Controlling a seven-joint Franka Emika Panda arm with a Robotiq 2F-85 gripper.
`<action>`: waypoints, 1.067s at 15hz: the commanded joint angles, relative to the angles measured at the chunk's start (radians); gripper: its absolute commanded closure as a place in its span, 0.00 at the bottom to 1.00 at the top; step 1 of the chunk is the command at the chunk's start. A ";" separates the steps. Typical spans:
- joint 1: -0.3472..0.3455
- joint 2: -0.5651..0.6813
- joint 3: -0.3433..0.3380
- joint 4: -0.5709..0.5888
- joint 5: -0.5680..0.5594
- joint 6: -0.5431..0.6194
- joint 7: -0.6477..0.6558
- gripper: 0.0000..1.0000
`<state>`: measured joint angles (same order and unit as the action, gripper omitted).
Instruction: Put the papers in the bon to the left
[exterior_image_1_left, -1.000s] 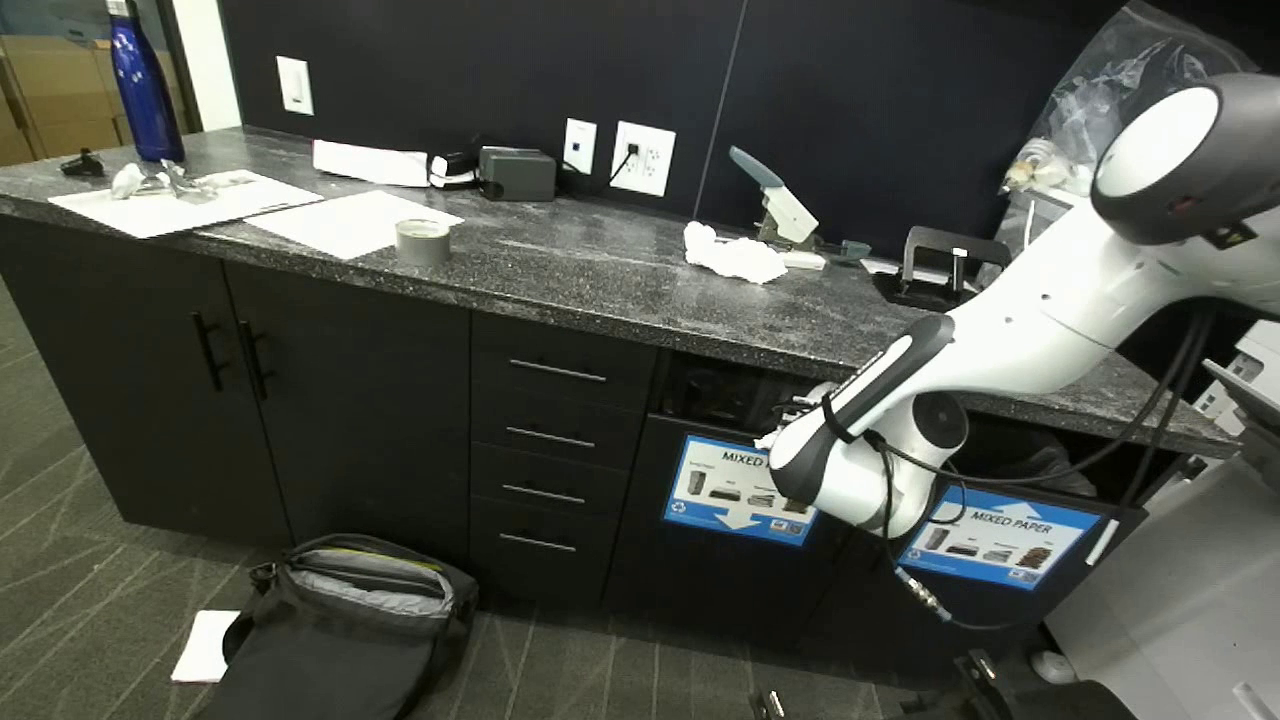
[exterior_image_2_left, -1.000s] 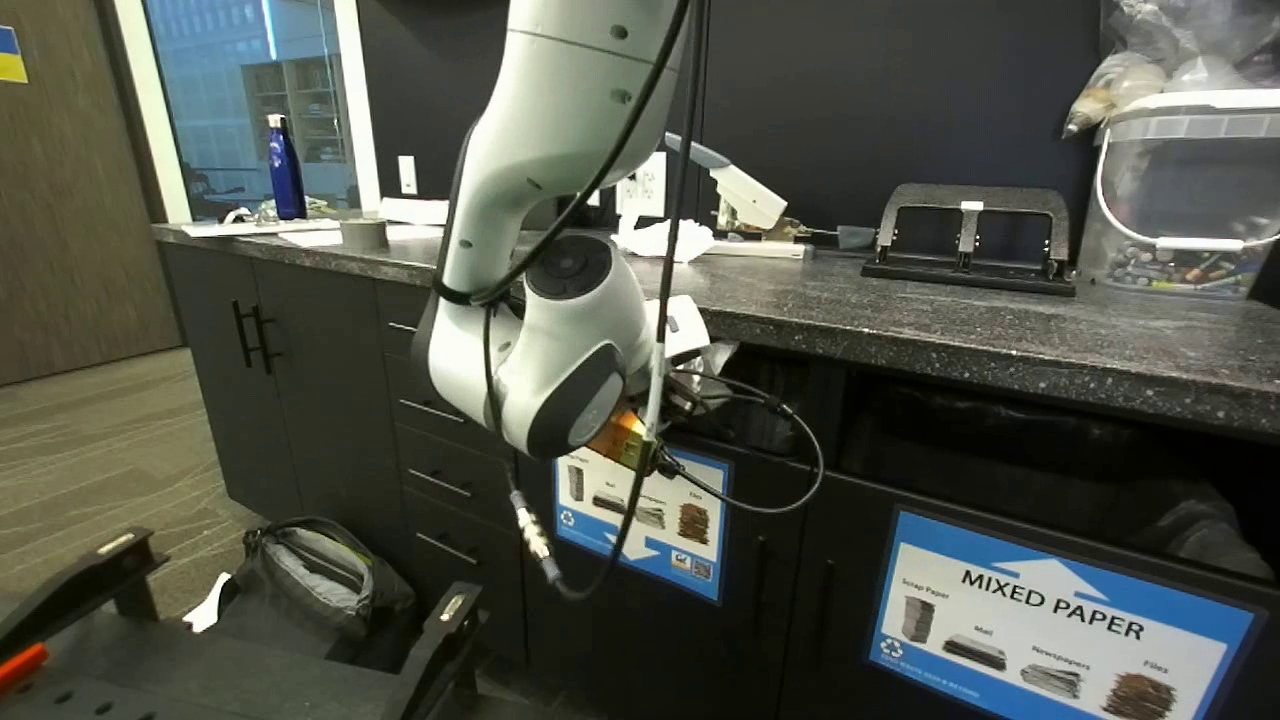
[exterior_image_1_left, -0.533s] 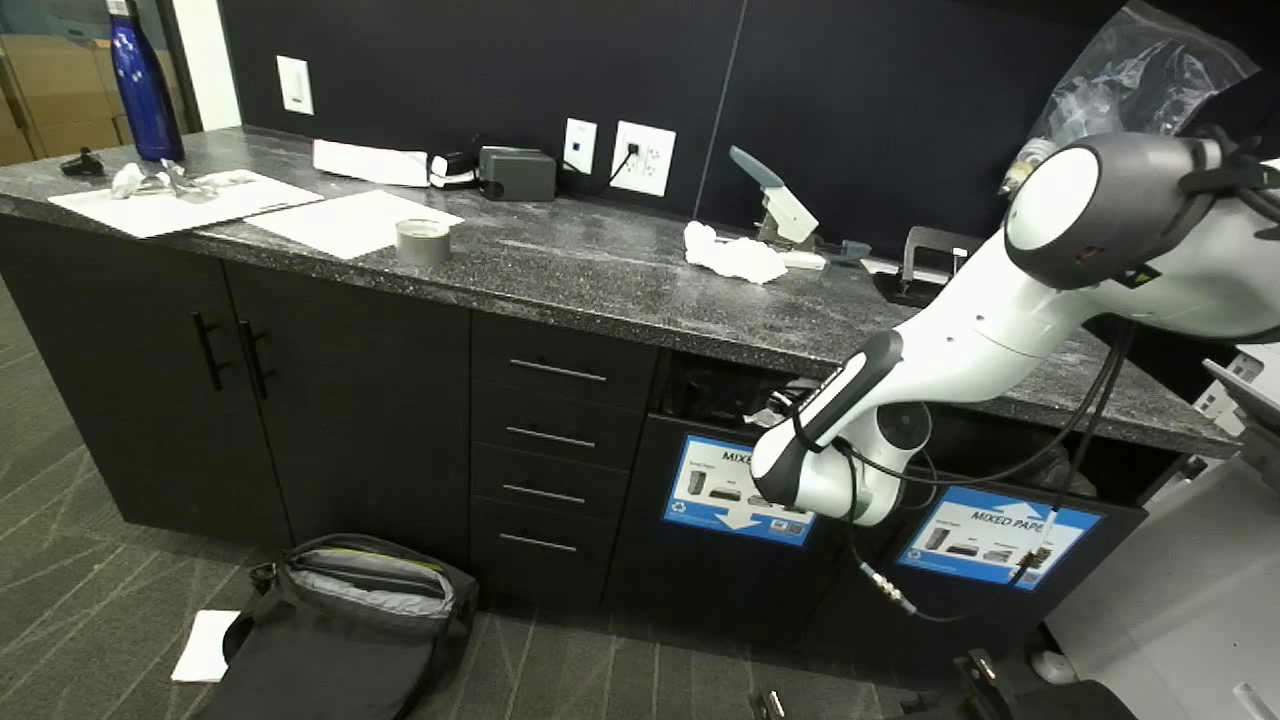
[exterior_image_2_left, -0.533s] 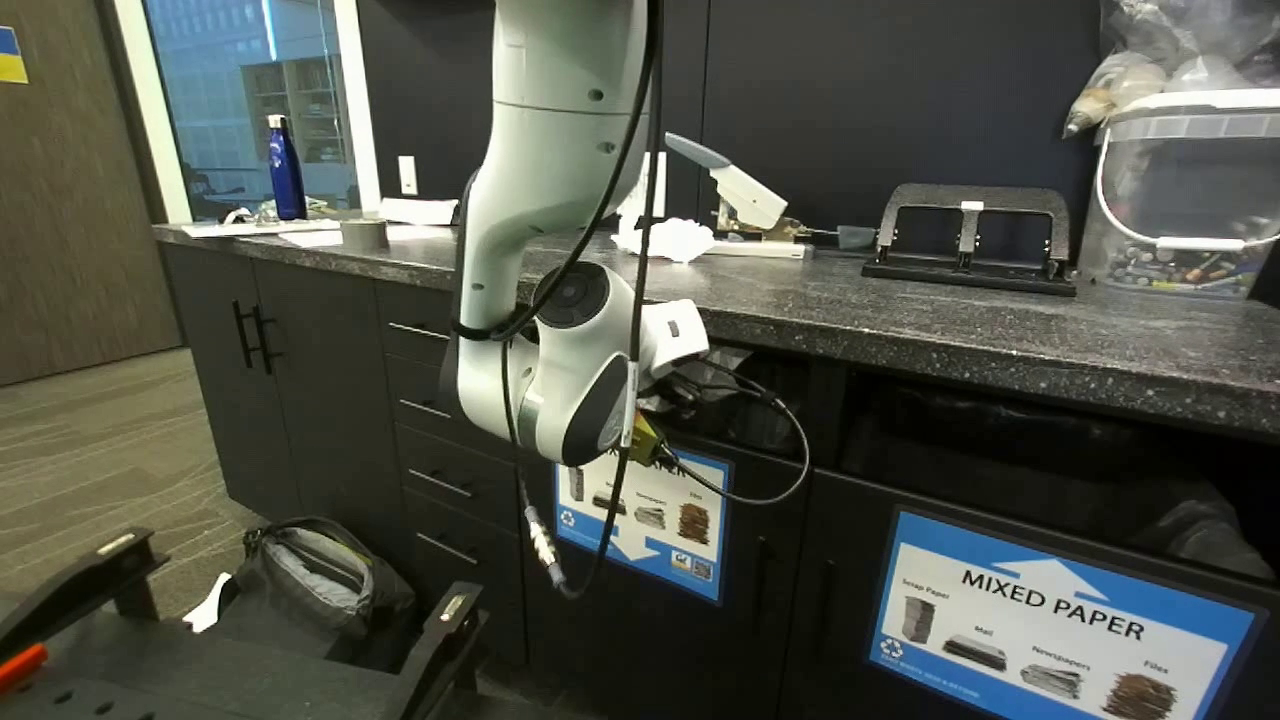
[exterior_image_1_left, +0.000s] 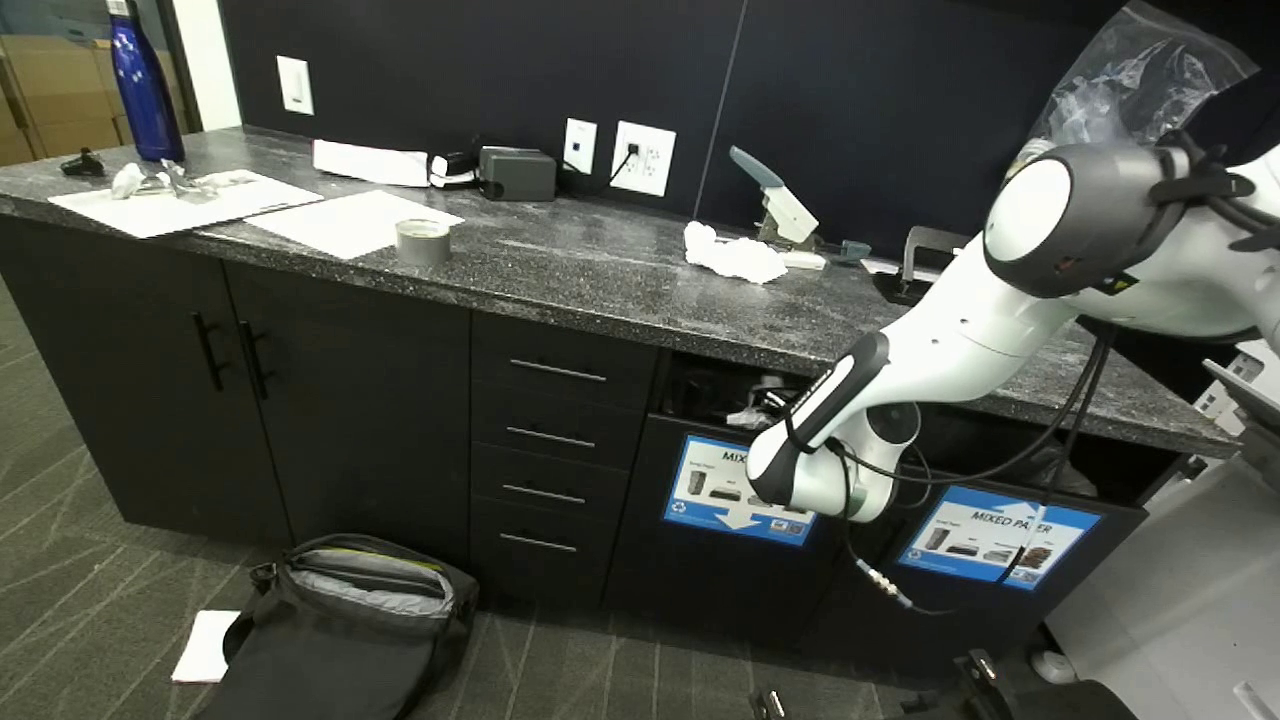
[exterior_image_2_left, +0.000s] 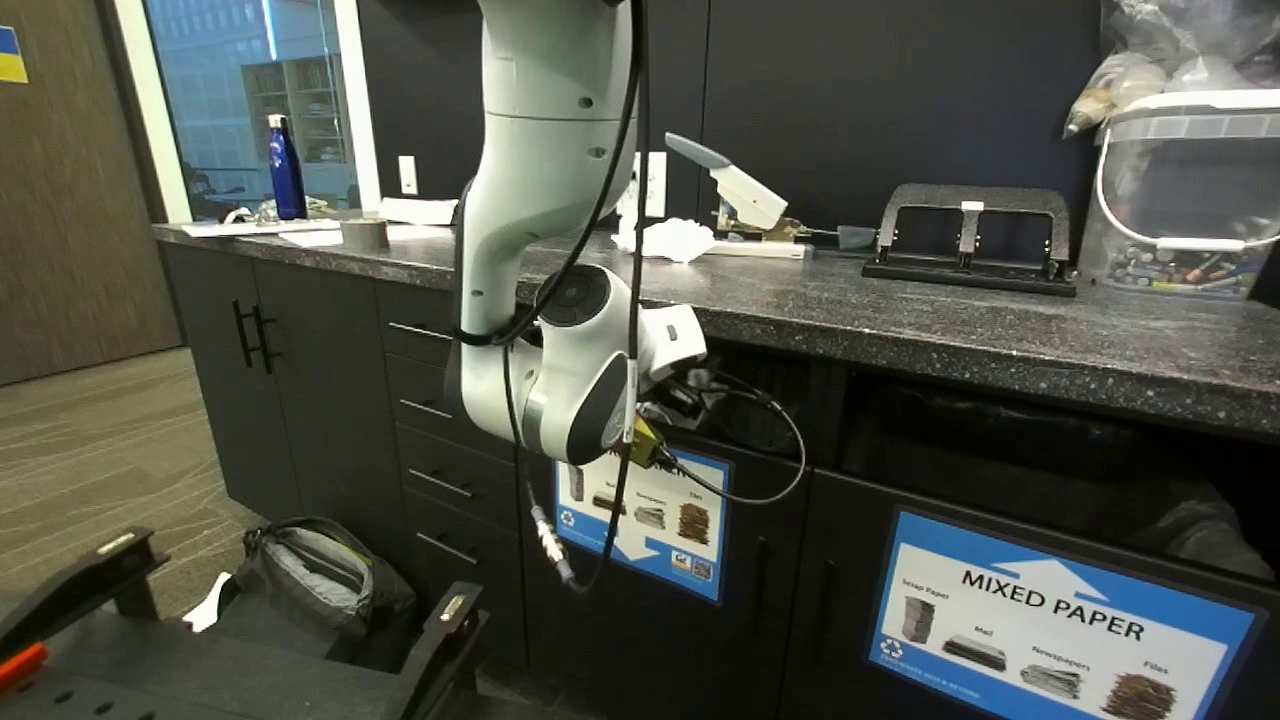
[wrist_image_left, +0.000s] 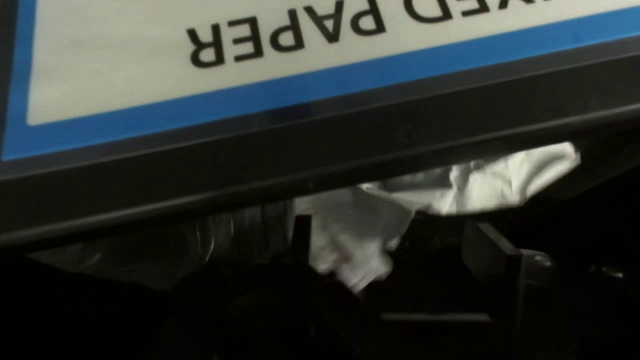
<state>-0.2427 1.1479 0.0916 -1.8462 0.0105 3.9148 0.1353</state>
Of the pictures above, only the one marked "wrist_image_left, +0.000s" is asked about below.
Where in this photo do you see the left mixed paper sign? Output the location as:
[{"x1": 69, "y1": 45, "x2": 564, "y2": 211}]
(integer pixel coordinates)
[{"x1": 2, "y1": 0, "x2": 640, "y2": 160}]

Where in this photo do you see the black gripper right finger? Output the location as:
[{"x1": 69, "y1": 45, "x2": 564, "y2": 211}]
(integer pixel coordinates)
[{"x1": 462, "y1": 223, "x2": 555, "y2": 319}]

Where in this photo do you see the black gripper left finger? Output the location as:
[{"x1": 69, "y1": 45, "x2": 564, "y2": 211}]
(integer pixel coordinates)
[{"x1": 288, "y1": 215, "x2": 312, "y2": 270}]

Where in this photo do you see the white paper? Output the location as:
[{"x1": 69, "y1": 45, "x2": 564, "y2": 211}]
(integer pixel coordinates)
[{"x1": 294, "y1": 141, "x2": 582, "y2": 294}]

